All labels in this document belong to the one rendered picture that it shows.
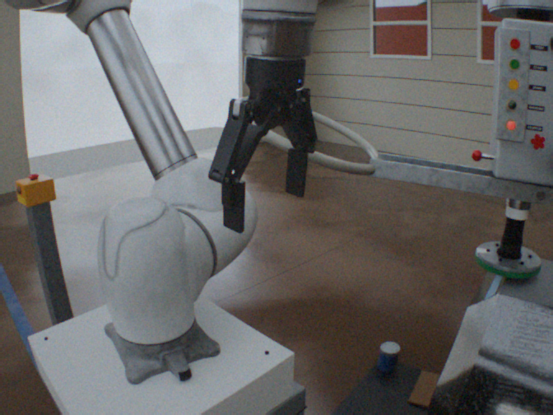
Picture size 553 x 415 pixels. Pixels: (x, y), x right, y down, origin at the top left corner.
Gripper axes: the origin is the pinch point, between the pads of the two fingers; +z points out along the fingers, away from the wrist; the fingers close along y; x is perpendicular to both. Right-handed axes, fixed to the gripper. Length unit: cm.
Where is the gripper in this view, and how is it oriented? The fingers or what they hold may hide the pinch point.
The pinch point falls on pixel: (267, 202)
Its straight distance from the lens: 57.9
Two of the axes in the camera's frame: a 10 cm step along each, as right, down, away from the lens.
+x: 8.0, 3.2, -5.1
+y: -6.0, 3.4, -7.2
